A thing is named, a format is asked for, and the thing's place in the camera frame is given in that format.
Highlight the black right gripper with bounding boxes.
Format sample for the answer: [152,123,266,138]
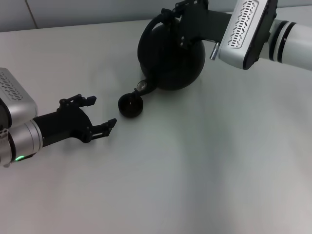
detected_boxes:
[160,0,233,50]

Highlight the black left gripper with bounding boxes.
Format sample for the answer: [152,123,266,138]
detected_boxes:
[31,94,118,148]

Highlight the dark brown teacup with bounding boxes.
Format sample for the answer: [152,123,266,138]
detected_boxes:
[117,93,144,119]

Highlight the black round teapot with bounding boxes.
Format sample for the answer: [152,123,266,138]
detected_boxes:
[132,13,206,98]

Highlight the right gripper cable with plug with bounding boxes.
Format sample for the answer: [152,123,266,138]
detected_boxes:
[209,41,220,60]

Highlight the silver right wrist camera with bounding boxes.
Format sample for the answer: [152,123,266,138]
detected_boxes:
[217,0,279,71]

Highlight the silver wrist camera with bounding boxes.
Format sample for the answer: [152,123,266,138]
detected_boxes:
[0,67,39,129]
[217,0,279,71]

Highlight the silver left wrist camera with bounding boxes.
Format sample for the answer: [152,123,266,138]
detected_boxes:
[0,67,39,129]

